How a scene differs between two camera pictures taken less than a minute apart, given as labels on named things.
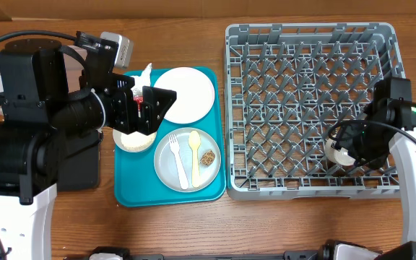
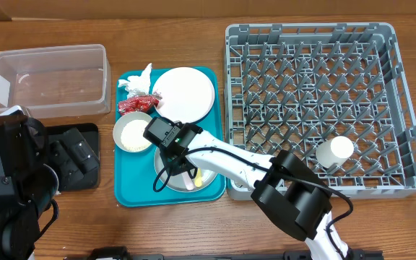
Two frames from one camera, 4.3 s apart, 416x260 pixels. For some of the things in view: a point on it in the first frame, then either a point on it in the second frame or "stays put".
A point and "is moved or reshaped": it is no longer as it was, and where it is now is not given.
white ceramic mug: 341,157 is moved or reshaped
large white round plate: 195,94 stays put
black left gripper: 127,123 -> 71,170
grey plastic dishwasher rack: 286,85 stays put
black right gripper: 374,161 -> 175,169
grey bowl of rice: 134,141 stays put
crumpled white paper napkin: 142,80 stays put
